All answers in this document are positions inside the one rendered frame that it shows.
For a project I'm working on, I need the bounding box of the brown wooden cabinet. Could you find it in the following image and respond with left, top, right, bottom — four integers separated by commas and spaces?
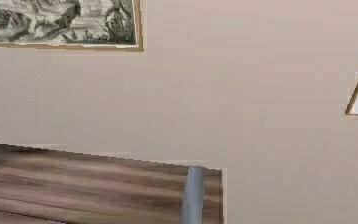
0, 141, 225, 224

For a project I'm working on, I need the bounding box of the grey landscape framed picture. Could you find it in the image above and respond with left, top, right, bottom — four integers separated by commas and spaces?
0, 0, 145, 53

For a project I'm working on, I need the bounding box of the grey metal bar handle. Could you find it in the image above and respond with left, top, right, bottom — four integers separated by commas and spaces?
180, 165, 208, 224

